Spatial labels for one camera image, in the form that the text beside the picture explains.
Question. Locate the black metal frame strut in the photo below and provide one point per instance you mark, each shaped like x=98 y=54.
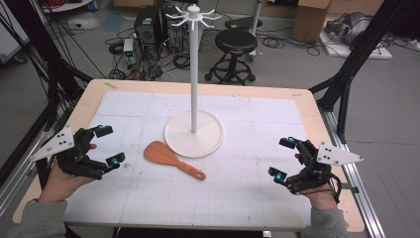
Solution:
x=360 y=53

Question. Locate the orange-brown rice spatula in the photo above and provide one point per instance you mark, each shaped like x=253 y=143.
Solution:
x=160 y=153

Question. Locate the grey bag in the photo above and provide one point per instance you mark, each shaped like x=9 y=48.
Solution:
x=351 y=26

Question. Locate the person's right hand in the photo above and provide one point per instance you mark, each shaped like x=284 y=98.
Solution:
x=322 y=198

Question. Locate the aluminium rail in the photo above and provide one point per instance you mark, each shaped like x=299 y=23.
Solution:
x=355 y=185

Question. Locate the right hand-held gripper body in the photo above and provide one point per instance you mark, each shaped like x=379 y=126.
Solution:
x=312 y=175

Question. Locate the brown cardboard box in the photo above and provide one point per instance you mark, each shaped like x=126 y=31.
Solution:
x=310 y=21

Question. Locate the white gridded mat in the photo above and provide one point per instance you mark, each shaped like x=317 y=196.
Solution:
x=231 y=185

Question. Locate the white hook stand rack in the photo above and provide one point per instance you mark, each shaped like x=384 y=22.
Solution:
x=193 y=135

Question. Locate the black flat laptop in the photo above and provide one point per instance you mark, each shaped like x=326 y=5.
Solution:
x=242 y=22

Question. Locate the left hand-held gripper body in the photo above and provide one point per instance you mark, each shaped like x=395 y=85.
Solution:
x=74 y=158

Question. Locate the black round stool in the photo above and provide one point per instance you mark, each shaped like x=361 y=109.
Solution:
x=236 y=41

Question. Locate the black computer tower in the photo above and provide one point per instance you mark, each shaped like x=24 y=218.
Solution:
x=145 y=29

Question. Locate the small white power supply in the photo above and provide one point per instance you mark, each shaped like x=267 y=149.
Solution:
x=128 y=49

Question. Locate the person's left hand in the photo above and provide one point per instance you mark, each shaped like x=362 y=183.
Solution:
x=57 y=185

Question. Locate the white metal pole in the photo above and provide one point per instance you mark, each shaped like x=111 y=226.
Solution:
x=257 y=26

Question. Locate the beige wrist watch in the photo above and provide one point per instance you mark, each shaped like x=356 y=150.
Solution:
x=33 y=200

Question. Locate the white flat board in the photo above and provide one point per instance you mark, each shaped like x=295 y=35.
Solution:
x=379 y=53

